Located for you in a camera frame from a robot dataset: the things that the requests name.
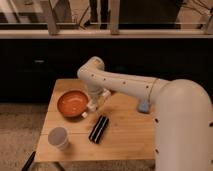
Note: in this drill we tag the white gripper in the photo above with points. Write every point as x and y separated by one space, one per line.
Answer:
96 92

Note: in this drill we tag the clear plastic bottle white label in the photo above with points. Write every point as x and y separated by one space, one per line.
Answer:
92 106

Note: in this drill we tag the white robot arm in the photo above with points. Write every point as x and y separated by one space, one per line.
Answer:
183 114

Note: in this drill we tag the orange ceramic bowl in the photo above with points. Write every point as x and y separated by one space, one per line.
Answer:
72 103

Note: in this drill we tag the black white striped block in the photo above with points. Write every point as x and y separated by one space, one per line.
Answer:
98 129

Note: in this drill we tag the blue sponge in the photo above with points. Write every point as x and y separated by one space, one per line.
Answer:
143 107

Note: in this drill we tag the wooden table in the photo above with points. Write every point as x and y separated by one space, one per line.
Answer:
128 135

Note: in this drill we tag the dark cabinet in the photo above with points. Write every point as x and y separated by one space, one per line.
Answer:
30 67

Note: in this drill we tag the black table leg bar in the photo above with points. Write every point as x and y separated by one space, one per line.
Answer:
29 162

